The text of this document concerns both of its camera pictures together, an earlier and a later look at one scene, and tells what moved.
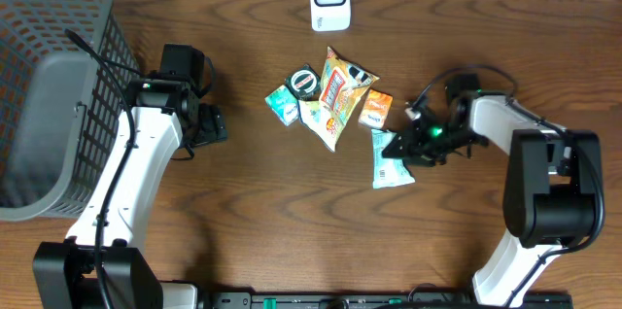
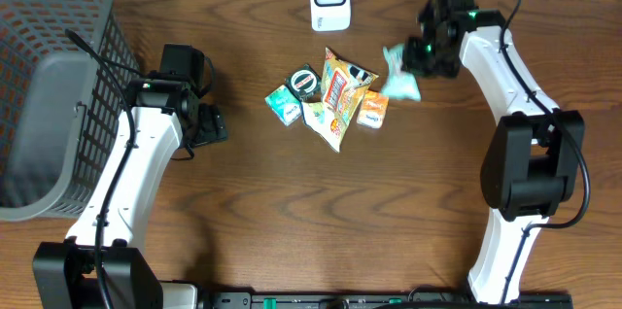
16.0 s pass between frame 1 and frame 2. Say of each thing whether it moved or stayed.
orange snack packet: stayed
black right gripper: moved
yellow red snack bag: stayed
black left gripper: stayed
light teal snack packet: moved
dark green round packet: stayed
